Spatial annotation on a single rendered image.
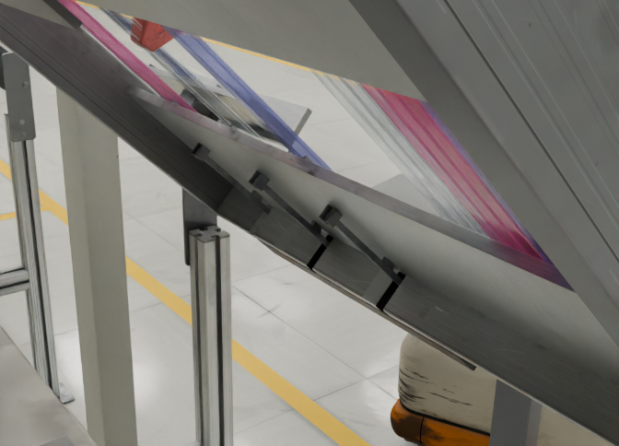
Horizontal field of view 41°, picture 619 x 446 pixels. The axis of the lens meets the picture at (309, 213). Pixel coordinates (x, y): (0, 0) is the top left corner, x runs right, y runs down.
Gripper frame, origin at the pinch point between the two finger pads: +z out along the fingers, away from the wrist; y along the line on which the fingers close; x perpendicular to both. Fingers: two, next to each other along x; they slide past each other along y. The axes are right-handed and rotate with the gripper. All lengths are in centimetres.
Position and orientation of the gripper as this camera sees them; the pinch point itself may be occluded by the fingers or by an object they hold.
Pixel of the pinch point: (146, 37)
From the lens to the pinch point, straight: 71.0
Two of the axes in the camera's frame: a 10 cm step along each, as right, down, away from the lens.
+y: 6.1, 3.2, -7.3
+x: 6.0, 4.2, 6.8
